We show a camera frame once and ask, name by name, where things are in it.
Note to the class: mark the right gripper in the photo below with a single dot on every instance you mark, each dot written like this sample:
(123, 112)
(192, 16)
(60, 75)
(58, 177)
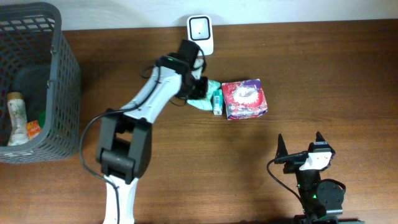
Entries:
(293, 162)

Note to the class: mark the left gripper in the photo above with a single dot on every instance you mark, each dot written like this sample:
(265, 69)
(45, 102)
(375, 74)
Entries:
(197, 83)

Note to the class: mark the small teal box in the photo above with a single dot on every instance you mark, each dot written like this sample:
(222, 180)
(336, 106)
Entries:
(218, 102)

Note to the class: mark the teal wet wipes pouch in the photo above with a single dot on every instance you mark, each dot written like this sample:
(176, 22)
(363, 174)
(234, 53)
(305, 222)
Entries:
(205, 103)

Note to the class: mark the red purple tissue pack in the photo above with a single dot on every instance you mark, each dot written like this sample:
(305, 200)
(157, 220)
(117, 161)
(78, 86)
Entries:
(244, 99)

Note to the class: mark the small orange box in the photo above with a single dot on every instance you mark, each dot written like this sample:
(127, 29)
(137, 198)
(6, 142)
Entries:
(33, 129)

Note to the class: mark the white tube with tan cap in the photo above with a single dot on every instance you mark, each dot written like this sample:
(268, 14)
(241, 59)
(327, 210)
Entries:
(18, 117)

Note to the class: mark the green jar with green lid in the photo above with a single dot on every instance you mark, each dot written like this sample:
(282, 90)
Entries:
(41, 119)

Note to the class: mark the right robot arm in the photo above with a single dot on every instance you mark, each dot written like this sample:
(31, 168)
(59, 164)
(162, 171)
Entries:
(321, 199)

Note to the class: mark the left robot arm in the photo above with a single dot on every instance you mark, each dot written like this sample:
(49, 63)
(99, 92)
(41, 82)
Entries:
(125, 140)

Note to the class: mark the grey plastic mesh basket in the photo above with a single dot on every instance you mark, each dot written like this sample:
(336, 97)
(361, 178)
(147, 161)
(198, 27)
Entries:
(37, 61)

